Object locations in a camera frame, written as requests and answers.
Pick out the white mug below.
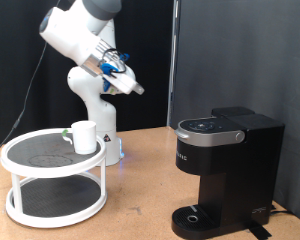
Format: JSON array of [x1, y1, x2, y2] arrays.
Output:
[[61, 120, 98, 155]]

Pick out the black Keurig coffee machine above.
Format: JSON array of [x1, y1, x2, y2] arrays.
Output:
[[171, 106, 286, 240]]

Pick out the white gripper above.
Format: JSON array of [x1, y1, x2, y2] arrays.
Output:
[[101, 64, 145, 96]]

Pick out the black power cord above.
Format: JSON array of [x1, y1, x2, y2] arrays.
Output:
[[269, 203, 295, 217]]

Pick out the white two-tier turntable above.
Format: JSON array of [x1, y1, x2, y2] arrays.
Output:
[[0, 127, 108, 229]]

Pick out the blue cable clip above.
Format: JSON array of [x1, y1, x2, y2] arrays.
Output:
[[100, 63, 118, 75]]

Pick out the black tape strip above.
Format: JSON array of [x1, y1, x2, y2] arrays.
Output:
[[248, 224, 273, 240]]

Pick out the vertical metal pole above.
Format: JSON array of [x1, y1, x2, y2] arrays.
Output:
[[166, 0, 181, 128]]

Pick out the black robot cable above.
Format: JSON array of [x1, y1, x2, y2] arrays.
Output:
[[0, 0, 63, 161]]

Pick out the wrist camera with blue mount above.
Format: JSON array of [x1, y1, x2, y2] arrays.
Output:
[[102, 78, 116, 95]]

